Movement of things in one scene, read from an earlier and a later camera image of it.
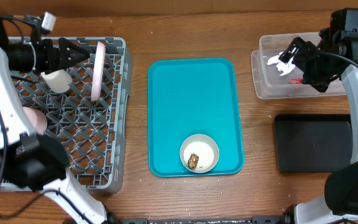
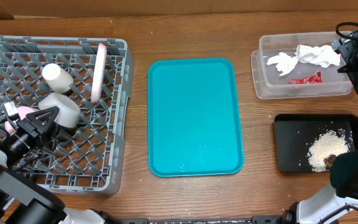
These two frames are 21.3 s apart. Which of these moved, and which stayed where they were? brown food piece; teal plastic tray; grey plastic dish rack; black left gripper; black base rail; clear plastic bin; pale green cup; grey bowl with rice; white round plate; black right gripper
Moved: black left gripper; grey bowl with rice; brown food piece; black right gripper
Stayed: grey plastic dish rack; black base rail; teal plastic tray; white round plate; clear plastic bin; pale green cup
